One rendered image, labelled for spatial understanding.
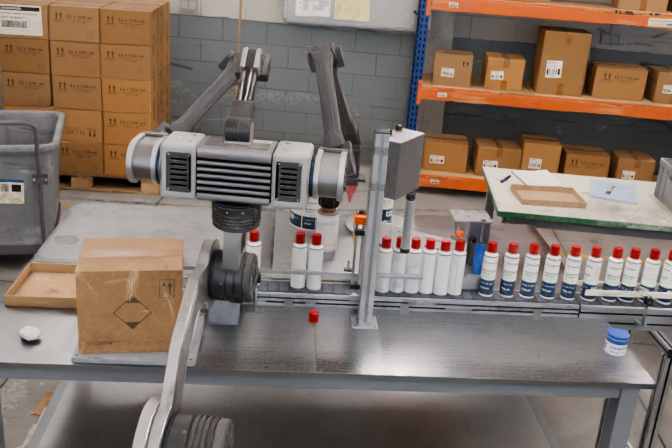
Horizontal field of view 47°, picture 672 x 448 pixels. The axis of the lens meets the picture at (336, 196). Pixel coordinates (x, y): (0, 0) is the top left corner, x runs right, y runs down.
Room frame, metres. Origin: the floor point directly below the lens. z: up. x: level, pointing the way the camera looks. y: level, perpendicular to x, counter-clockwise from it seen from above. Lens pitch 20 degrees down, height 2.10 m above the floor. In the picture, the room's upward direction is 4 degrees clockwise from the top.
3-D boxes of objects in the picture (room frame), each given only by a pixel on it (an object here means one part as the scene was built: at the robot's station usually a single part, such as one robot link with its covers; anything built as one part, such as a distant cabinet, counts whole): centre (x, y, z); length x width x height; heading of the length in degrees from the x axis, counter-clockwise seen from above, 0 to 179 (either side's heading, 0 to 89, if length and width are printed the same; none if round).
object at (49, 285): (2.40, 0.92, 0.85); 0.30 x 0.26 x 0.04; 94
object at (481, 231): (2.60, -0.49, 1.01); 0.14 x 0.13 x 0.26; 94
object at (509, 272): (2.52, -0.63, 0.98); 0.05 x 0.05 x 0.20
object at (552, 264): (2.53, -0.78, 0.98); 0.05 x 0.05 x 0.20
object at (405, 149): (2.40, -0.19, 1.38); 0.17 x 0.10 x 0.19; 149
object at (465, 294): (2.47, -0.07, 0.86); 1.65 x 0.08 x 0.04; 94
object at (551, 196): (3.87, -1.11, 0.82); 0.34 x 0.24 x 0.03; 93
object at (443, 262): (2.49, -0.39, 0.98); 0.05 x 0.05 x 0.20
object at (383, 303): (2.47, -0.07, 0.85); 1.65 x 0.11 x 0.05; 94
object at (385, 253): (2.48, -0.19, 0.98); 0.05 x 0.05 x 0.20
